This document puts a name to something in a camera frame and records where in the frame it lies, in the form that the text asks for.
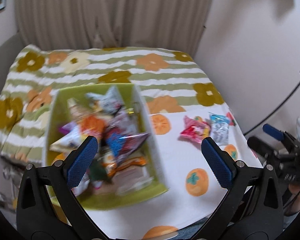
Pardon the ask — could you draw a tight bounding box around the translucent white cake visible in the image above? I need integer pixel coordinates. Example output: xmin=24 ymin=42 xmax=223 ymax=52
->
xmin=112 ymin=166 xmax=153 ymax=196

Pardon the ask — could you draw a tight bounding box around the green cardboard box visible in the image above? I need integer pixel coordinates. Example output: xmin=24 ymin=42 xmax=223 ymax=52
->
xmin=43 ymin=83 xmax=168 ymax=210

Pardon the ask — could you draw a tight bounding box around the orange cream egg cake packet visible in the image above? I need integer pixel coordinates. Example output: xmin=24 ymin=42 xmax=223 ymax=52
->
xmin=79 ymin=115 xmax=106 ymax=140

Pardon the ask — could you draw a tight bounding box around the blue red snack bag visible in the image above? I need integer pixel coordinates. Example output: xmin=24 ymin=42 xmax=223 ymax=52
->
xmin=105 ymin=127 xmax=150 ymax=165

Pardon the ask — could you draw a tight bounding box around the purple snack packet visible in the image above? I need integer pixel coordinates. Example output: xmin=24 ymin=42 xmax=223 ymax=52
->
xmin=58 ymin=122 xmax=76 ymax=135

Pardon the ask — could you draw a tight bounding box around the person's right hand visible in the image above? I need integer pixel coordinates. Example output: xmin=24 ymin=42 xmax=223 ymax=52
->
xmin=285 ymin=184 xmax=300 ymax=216

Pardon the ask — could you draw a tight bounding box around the light blue small snack packet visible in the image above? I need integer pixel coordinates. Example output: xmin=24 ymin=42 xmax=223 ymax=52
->
xmin=209 ymin=113 xmax=230 ymax=146

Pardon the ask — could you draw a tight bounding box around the pink red small snack packet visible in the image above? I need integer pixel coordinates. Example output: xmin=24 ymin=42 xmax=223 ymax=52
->
xmin=179 ymin=115 xmax=211 ymax=144

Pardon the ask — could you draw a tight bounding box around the floral striped green quilt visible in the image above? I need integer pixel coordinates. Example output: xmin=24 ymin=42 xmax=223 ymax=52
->
xmin=0 ymin=44 xmax=224 ymax=163

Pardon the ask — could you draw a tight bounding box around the grey padded headboard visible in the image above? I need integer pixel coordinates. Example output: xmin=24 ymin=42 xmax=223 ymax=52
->
xmin=0 ymin=33 xmax=25 ymax=93

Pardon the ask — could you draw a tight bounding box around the beige curtain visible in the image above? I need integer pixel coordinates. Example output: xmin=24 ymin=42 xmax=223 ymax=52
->
xmin=15 ymin=0 xmax=212 ymax=55

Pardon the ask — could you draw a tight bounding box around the black cable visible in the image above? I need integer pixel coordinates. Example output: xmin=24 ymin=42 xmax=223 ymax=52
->
xmin=242 ymin=69 xmax=300 ymax=137

